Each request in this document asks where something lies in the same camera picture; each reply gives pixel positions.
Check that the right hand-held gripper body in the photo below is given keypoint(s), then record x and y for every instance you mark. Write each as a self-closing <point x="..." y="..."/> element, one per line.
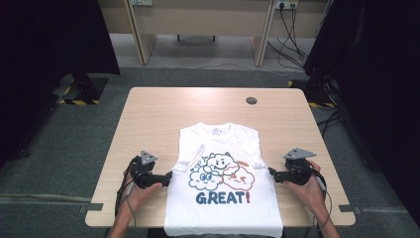
<point x="297" y="173"/>

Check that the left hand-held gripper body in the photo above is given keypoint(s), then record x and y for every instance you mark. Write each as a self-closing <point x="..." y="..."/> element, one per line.
<point x="143" y="180"/>

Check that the white printed t-shirt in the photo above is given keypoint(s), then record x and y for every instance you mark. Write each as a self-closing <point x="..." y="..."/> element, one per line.
<point x="221" y="211"/>

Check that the person's left hand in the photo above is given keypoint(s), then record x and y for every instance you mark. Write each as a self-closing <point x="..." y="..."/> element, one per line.
<point x="135" y="196"/>

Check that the person's right hand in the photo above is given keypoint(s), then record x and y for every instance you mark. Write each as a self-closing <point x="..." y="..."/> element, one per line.
<point x="310" y="195"/>

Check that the grey tape piece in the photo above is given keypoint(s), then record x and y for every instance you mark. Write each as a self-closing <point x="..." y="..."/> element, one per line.
<point x="350" y="209"/>
<point x="92" y="207"/>

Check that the person's grey clothing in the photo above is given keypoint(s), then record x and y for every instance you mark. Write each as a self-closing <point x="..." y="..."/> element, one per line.
<point x="218" y="236"/>

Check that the black stand base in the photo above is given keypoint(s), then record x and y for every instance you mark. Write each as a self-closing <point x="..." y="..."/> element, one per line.
<point x="317" y="91"/>
<point x="87" y="89"/>

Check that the black curtain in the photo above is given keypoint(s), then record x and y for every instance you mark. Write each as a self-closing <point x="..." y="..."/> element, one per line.
<point x="43" y="66"/>
<point x="379" y="82"/>

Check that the wide beige desk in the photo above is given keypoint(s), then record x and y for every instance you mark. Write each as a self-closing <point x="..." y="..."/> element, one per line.
<point x="204" y="20"/>

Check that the white wall socket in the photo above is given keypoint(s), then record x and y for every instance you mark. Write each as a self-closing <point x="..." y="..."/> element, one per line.
<point x="142" y="2"/>

